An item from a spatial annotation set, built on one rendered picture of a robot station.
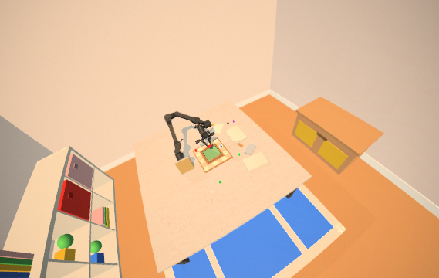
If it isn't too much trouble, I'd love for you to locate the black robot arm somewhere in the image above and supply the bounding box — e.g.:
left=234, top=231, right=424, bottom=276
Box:
left=164, top=111, right=212, bottom=161

